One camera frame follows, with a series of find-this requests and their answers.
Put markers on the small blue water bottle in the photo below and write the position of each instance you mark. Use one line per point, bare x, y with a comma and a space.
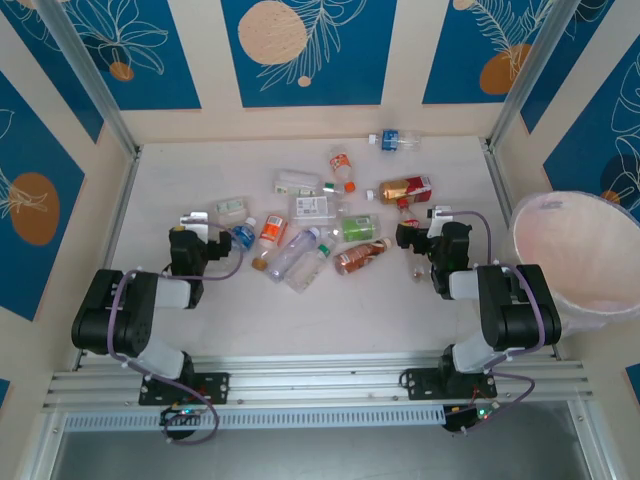
245, 235

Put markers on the black controller board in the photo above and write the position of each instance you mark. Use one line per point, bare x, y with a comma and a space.
465, 417
180, 415

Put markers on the green label plastic bottle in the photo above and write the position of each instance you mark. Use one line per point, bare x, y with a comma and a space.
357, 227

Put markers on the red cap cola bottle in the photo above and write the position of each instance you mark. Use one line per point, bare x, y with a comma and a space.
407, 215

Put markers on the orange label bottle brown cap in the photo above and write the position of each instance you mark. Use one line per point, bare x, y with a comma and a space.
272, 232

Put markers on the clear bottle blue label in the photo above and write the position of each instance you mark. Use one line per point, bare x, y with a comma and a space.
390, 140

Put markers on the tall clear bottle white cap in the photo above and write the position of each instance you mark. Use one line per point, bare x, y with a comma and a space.
292, 252

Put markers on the brown tea bottle red label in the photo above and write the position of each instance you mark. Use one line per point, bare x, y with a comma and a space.
400, 190

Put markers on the aluminium frame post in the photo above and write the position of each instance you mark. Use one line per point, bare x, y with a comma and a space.
520, 85
100, 85

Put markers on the copper label bottle white cap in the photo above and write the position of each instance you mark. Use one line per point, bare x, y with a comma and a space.
355, 257

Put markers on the white plastic bin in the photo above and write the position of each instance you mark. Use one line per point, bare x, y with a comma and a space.
575, 250

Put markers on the clear bottle pale green label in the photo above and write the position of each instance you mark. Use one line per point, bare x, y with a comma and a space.
231, 207

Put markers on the white label bottle green cap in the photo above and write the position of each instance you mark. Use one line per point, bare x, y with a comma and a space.
295, 181

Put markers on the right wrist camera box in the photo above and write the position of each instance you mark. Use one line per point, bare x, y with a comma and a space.
440, 212

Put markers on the aluminium rail beam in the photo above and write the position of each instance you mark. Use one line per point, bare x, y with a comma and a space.
320, 380

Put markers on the clear bottle green white cap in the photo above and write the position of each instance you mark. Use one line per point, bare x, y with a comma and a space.
307, 272

